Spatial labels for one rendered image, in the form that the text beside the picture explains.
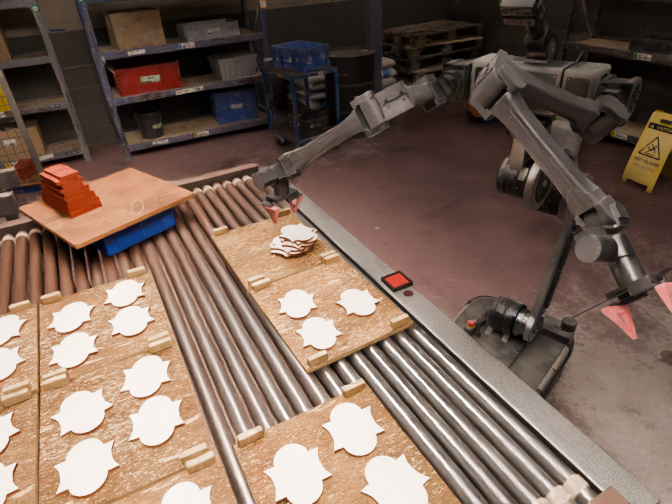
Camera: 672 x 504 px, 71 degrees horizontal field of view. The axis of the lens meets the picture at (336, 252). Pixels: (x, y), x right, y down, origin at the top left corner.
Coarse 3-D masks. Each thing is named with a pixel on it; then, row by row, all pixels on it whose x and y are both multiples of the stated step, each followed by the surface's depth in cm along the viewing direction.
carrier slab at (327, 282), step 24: (336, 264) 164; (264, 288) 155; (288, 288) 154; (312, 288) 153; (336, 288) 153; (360, 288) 152; (264, 312) 144; (312, 312) 143; (336, 312) 143; (384, 312) 142; (288, 336) 135; (360, 336) 133; (384, 336) 134; (336, 360) 128
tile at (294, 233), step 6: (282, 228) 175; (288, 228) 174; (294, 228) 174; (300, 228) 174; (306, 228) 174; (312, 228) 174; (282, 234) 171; (288, 234) 171; (294, 234) 171; (300, 234) 170; (306, 234) 170; (312, 234) 170; (288, 240) 169; (294, 240) 167; (300, 240) 167; (306, 240) 167
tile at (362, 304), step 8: (344, 296) 147; (352, 296) 147; (360, 296) 147; (368, 296) 147; (336, 304) 145; (344, 304) 144; (352, 304) 144; (360, 304) 144; (368, 304) 143; (376, 304) 145; (352, 312) 141; (360, 312) 140; (368, 312) 140
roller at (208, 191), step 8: (208, 192) 224; (216, 200) 216; (216, 208) 213; (224, 208) 208; (224, 216) 204; (232, 216) 202; (232, 224) 196; (344, 360) 128; (336, 368) 128; (344, 368) 126; (352, 368) 126; (344, 376) 124; (352, 376) 123
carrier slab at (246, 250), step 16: (256, 224) 191; (272, 224) 191; (288, 224) 190; (304, 224) 189; (224, 240) 182; (240, 240) 181; (256, 240) 181; (272, 240) 180; (320, 240) 178; (224, 256) 172; (240, 256) 172; (256, 256) 171; (272, 256) 171; (304, 256) 170; (240, 272) 163; (256, 272) 163; (272, 272) 162; (288, 272) 162
